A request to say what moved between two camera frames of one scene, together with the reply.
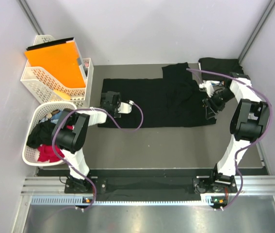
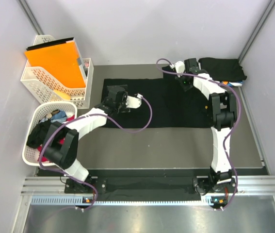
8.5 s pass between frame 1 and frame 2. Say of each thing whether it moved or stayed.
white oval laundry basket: stayed
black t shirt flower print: stayed
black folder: stayed
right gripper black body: moved
